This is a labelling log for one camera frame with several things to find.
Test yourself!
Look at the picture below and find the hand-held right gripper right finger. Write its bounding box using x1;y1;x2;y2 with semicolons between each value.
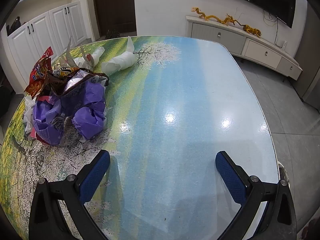
215;150;297;240

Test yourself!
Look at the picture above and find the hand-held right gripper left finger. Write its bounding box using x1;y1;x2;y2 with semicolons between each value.
28;149;111;240

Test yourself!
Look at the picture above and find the balled purple plastic bag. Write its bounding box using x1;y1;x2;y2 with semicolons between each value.
72;106;107;140

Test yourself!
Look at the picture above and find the brown snack wrapper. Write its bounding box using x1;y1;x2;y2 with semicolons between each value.
47;66;110;98

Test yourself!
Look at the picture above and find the red snack wrapper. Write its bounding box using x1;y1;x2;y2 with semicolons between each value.
24;47;54;99

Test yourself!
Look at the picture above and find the clear wrapper with red print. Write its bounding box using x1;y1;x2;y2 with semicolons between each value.
75;45;105;70

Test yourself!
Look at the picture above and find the large purple plastic bag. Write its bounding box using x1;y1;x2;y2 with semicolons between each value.
32;97;67;147

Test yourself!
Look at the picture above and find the white plastic bag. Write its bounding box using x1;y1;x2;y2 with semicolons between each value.
23;96;38;140

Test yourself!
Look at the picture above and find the white tissue paper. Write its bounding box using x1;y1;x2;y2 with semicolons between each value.
101;36;137;74

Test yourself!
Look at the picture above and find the clear plastic wrapper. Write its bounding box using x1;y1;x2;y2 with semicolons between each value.
56;36;78;68

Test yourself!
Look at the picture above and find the grey refrigerator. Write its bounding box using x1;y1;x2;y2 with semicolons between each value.
299;2;320;103

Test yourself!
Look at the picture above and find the white TV cabinet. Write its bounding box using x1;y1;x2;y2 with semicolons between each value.
186;15;303;81

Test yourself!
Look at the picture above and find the golden tiger figure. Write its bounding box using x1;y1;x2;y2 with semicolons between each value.
241;24;262;38

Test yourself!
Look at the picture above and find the white panelled cabinet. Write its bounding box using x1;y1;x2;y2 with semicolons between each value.
0;0;88;94

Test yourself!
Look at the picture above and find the golden dragon figure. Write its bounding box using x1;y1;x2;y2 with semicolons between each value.
191;7;237;27

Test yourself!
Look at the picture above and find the dark bag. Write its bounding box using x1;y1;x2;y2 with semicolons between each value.
6;16;20;36

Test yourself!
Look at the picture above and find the dark wooden door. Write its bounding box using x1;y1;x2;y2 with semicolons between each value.
91;0;137;39

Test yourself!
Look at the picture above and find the black television cable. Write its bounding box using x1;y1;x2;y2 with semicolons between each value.
262;9;279;46

